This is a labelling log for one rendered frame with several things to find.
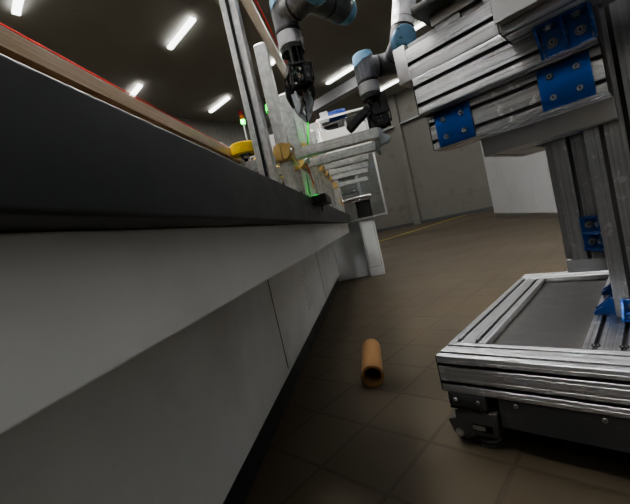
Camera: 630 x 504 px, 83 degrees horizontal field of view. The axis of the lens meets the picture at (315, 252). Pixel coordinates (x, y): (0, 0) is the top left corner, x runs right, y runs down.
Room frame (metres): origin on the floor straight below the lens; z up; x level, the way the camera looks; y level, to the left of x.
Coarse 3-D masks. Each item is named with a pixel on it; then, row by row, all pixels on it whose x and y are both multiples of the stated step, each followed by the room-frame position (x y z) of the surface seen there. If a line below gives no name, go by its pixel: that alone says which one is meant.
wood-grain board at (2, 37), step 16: (0, 32) 0.43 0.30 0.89; (0, 48) 0.43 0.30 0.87; (16, 48) 0.45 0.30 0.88; (32, 48) 0.47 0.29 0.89; (32, 64) 0.47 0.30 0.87; (48, 64) 0.49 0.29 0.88; (64, 64) 0.52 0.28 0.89; (64, 80) 0.52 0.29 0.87; (80, 80) 0.54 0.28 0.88; (96, 80) 0.58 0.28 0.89; (96, 96) 0.58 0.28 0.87; (112, 96) 0.61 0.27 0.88; (128, 96) 0.65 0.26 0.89; (128, 112) 0.66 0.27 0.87; (144, 112) 0.69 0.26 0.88; (160, 112) 0.75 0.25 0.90; (176, 128) 0.81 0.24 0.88; (208, 144) 0.97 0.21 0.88; (240, 160) 1.21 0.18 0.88
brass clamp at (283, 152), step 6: (282, 144) 1.03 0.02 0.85; (288, 144) 1.05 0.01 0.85; (276, 150) 1.04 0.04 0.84; (282, 150) 1.03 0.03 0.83; (288, 150) 1.03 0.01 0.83; (276, 156) 1.04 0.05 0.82; (282, 156) 1.04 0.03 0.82; (288, 156) 1.03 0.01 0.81; (294, 156) 1.09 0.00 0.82; (282, 162) 1.06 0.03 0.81; (294, 162) 1.10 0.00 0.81
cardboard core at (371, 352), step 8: (368, 344) 1.48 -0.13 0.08; (376, 344) 1.49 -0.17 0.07; (368, 352) 1.39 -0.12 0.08; (376, 352) 1.39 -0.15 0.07; (368, 360) 1.31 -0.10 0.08; (376, 360) 1.31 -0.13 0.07; (368, 368) 1.26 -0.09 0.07; (376, 368) 1.25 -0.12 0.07; (368, 376) 1.32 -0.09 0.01; (376, 376) 1.31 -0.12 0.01; (368, 384) 1.26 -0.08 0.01; (376, 384) 1.25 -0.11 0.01
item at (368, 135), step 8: (376, 128) 1.06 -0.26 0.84; (344, 136) 1.08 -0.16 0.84; (352, 136) 1.07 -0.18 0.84; (360, 136) 1.07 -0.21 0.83; (368, 136) 1.07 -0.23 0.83; (376, 136) 1.06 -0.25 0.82; (312, 144) 1.09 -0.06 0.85; (320, 144) 1.09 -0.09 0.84; (328, 144) 1.08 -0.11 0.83; (336, 144) 1.08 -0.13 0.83; (344, 144) 1.08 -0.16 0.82; (352, 144) 1.08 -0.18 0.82; (296, 152) 1.10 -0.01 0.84; (304, 152) 1.10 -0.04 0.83; (312, 152) 1.09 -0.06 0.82; (320, 152) 1.09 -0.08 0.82; (256, 168) 1.12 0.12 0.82
